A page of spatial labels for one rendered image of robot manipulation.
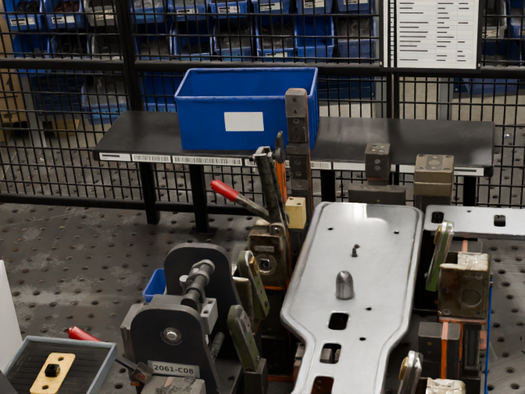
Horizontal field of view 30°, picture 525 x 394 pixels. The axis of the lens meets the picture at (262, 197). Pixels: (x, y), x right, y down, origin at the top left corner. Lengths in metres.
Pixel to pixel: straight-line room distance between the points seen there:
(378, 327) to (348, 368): 0.12
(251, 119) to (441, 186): 0.44
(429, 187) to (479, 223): 0.14
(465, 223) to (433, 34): 0.48
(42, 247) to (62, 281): 0.17
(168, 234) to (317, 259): 0.77
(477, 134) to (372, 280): 0.58
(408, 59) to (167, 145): 0.58
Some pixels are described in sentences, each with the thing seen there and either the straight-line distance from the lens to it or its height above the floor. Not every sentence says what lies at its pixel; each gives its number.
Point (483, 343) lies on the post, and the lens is 2.13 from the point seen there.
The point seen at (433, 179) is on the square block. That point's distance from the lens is 2.02.
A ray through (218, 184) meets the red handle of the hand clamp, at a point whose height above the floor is 1.14.
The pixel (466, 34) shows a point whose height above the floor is 1.24.
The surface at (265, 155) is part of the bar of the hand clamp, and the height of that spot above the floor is 1.21.
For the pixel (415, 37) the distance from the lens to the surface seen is 2.23.
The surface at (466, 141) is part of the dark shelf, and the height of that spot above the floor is 1.03.
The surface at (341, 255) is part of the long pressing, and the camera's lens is 1.86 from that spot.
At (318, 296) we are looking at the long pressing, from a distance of 1.75.
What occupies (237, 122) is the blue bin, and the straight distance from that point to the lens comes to 2.17.
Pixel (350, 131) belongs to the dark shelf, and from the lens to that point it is 2.25.
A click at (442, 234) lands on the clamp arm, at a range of 1.72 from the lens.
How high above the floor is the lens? 2.02
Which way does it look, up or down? 30 degrees down
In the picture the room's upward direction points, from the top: 5 degrees counter-clockwise
